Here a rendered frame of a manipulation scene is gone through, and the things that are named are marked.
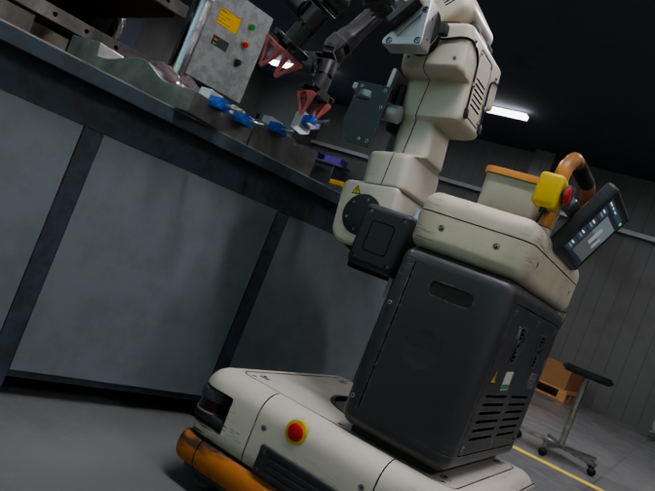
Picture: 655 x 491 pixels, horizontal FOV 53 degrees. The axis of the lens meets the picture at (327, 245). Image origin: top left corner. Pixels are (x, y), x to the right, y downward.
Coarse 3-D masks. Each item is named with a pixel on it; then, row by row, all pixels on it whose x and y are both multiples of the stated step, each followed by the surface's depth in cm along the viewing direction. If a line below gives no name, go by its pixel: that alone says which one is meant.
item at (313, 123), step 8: (296, 112) 200; (304, 112) 198; (296, 120) 199; (304, 120) 197; (312, 120) 196; (320, 120) 195; (328, 120) 193; (296, 128) 199; (304, 128) 199; (312, 128) 198
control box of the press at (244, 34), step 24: (216, 0) 263; (240, 0) 270; (216, 24) 266; (240, 24) 273; (264, 24) 281; (216, 48) 269; (240, 48) 276; (192, 72) 264; (216, 72) 272; (240, 72) 279; (240, 96) 282
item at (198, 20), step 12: (204, 0) 246; (192, 12) 248; (204, 12) 247; (120, 24) 295; (192, 24) 246; (204, 24) 249; (120, 36) 297; (192, 36) 246; (180, 48) 246; (192, 48) 248; (180, 60) 246; (180, 72) 247
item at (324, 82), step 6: (318, 72) 201; (318, 78) 200; (324, 78) 200; (330, 78) 202; (300, 84) 201; (306, 84) 199; (312, 84) 197; (318, 84) 200; (324, 84) 200; (312, 90) 201; (318, 90) 199; (324, 90) 200; (330, 96) 202; (330, 102) 203
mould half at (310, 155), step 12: (252, 132) 186; (264, 132) 189; (252, 144) 187; (264, 144) 190; (276, 144) 193; (288, 144) 196; (276, 156) 194; (288, 156) 197; (300, 156) 200; (312, 156) 203; (300, 168) 201; (312, 168) 204
